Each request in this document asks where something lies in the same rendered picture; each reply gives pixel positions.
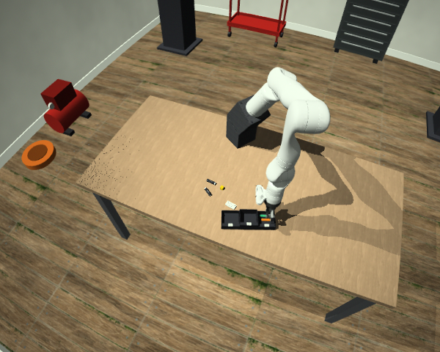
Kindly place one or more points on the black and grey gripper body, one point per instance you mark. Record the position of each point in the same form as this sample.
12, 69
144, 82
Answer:
271, 207

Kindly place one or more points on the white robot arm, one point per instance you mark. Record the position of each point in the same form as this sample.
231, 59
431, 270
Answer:
309, 115

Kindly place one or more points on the black rack of bins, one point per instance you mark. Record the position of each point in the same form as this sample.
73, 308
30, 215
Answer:
230, 220

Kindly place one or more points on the white domino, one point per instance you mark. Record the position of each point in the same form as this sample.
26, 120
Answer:
230, 205

